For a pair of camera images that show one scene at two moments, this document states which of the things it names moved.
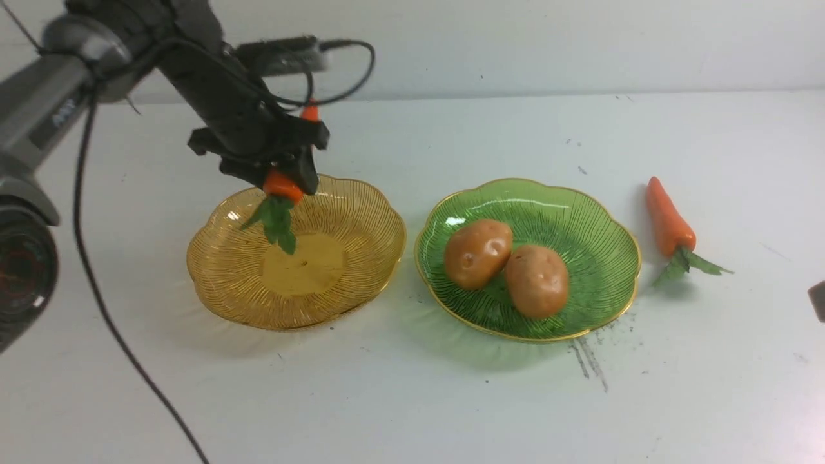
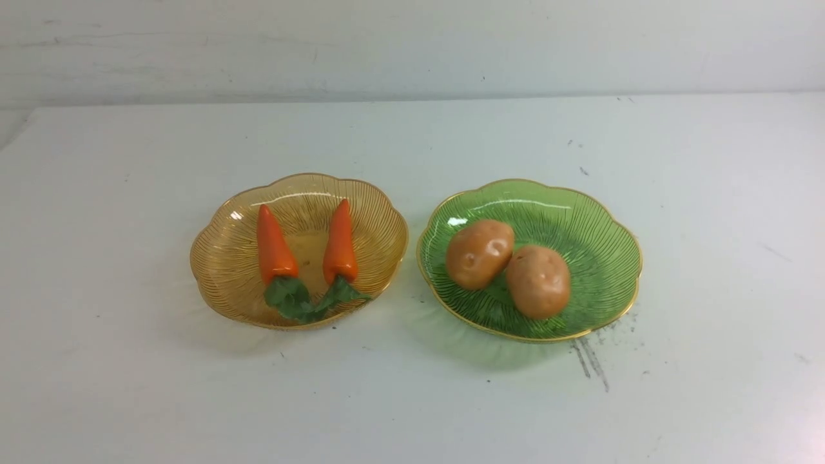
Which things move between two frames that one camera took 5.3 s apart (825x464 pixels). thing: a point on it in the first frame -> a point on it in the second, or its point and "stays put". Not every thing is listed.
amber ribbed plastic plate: x=349 y=249 stays put
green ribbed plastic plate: x=602 y=256 stays put
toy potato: x=537 y=279 stays put
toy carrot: x=673 y=236 -> x=340 y=263
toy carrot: x=281 y=193 -> x=285 y=291
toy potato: x=476 y=252 stays put
